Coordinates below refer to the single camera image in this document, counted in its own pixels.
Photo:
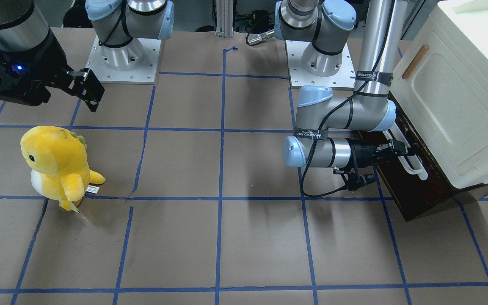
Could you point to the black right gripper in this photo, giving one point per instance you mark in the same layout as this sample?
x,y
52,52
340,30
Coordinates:
x,y
52,56

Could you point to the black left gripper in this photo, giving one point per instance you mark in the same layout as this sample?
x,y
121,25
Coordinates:
x,y
363,153

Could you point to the dark wooden drawer white handle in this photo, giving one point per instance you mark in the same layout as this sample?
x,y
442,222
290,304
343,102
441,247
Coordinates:
x,y
417,198

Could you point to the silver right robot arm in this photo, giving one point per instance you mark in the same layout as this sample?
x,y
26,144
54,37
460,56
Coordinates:
x,y
116,22

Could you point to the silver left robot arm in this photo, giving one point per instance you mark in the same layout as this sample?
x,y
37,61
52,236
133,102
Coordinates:
x,y
334,91

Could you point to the cream plastic storage cabinet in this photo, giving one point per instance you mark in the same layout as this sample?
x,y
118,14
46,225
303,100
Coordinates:
x,y
441,84

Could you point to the yellow plush dinosaur toy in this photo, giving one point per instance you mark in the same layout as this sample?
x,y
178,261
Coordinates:
x,y
59,168

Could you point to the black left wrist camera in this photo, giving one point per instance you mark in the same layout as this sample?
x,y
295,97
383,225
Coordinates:
x,y
353,181

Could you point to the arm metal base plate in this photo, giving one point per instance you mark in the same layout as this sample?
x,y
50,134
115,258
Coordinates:
x,y
135,63
309,67

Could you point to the aluminium frame post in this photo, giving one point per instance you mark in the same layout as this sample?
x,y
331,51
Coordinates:
x,y
224,17

